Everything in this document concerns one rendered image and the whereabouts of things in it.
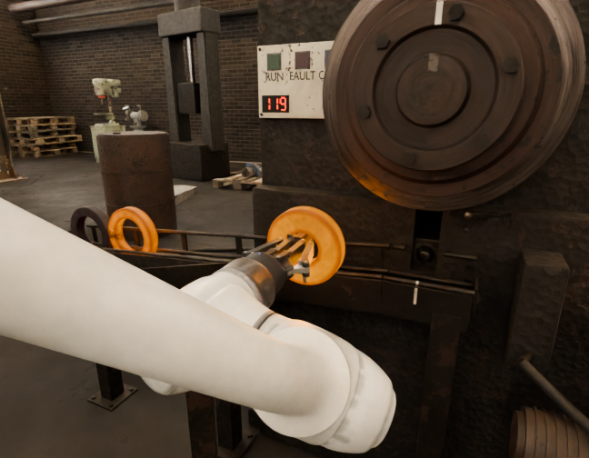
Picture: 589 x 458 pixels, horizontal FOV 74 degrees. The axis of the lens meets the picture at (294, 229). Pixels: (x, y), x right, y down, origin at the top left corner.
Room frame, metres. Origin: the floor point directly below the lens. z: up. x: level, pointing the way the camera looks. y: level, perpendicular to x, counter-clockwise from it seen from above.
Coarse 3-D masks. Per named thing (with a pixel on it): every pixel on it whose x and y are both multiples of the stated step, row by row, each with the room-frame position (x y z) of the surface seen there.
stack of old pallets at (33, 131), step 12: (12, 120) 9.17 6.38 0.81; (24, 120) 9.05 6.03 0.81; (36, 120) 9.01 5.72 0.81; (48, 120) 10.14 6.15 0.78; (60, 120) 10.03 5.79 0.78; (72, 120) 9.98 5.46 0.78; (12, 132) 9.05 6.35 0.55; (24, 132) 9.03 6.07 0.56; (36, 132) 8.97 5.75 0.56; (48, 132) 10.08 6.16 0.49; (60, 132) 9.98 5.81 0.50; (72, 132) 9.92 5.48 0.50; (12, 144) 8.99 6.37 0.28; (24, 144) 8.91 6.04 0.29; (36, 144) 8.84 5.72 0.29; (48, 144) 10.04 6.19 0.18; (60, 144) 9.94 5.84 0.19; (72, 144) 9.87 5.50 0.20; (12, 156) 9.05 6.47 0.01; (24, 156) 8.95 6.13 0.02; (36, 156) 8.87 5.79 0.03
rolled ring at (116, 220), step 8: (128, 208) 1.20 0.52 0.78; (136, 208) 1.21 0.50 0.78; (112, 216) 1.22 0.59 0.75; (120, 216) 1.21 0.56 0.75; (128, 216) 1.19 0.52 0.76; (136, 216) 1.18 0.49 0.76; (144, 216) 1.18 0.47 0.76; (112, 224) 1.22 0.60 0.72; (120, 224) 1.23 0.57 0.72; (144, 224) 1.17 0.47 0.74; (152, 224) 1.18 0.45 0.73; (112, 232) 1.23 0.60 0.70; (120, 232) 1.24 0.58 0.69; (144, 232) 1.17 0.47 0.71; (152, 232) 1.17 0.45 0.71; (112, 240) 1.23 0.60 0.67; (120, 240) 1.23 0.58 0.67; (144, 240) 1.17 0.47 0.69; (152, 240) 1.16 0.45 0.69; (120, 248) 1.21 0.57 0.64; (128, 248) 1.23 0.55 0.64; (144, 248) 1.17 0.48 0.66; (152, 248) 1.16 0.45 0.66
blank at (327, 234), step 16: (304, 208) 0.72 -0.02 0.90; (272, 224) 0.74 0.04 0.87; (288, 224) 0.72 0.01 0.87; (304, 224) 0.71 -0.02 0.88; (320, 224) 0.70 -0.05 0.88; (336, 224) 0.71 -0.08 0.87; (320, 240) 0.70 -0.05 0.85; (336, 240) 0.68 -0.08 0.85; (320, 256) 0.70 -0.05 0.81; (336, 256) 0.68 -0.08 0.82; (320, 272) 0.70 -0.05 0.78
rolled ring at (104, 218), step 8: (80, 208) 1.28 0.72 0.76; (88, 208) 1.27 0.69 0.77; (96, 208) 1.28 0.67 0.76; (72, 216) 1.30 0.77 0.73; (80, 216) 1.28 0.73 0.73; (88, 216) 1.27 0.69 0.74; (96, 216) 1.25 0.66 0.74; (104, 216) 1.26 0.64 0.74; (72, 224) 1.31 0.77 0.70; (80, 224) 1.31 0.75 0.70; (104, 224) 1.24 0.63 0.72; (72, 232) 1.31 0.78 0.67; (80, 232) 1.31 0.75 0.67; (104, 232) 1.24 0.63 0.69; (88, 240) 1.32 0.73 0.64; (104, 240) 1.24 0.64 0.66
